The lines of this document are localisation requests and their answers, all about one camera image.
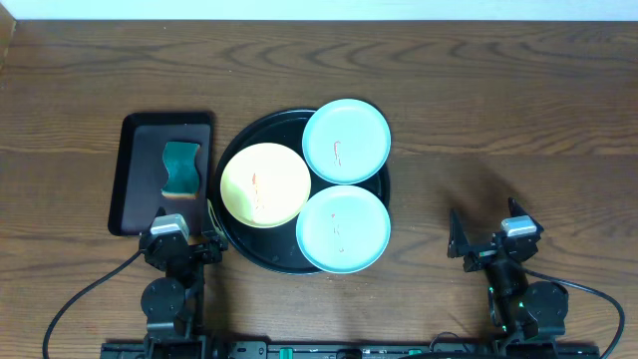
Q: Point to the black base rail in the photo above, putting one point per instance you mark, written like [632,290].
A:
[263,350]

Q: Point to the upper light green plate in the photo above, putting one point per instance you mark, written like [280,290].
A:
[346,141]

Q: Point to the round black tray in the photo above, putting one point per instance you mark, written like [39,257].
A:
[276,248]

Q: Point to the light green plate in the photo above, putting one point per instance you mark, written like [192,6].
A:
[343,229]
[346,141]

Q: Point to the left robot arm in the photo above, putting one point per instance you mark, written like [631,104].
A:
[173,304]

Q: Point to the rectangular dark brown tray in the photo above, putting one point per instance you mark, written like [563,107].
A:
[141,172]

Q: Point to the yellow plate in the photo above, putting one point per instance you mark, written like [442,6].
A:
[265,185]

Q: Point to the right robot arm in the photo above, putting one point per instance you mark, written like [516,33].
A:
[528,313]

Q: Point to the green sponge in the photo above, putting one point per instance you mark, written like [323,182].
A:
[182,176]

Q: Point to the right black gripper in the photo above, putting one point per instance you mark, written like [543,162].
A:
[461,246]

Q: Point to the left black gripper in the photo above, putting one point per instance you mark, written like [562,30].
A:
[216,246]

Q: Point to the lower light green plate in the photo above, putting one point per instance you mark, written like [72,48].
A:
[343,229]

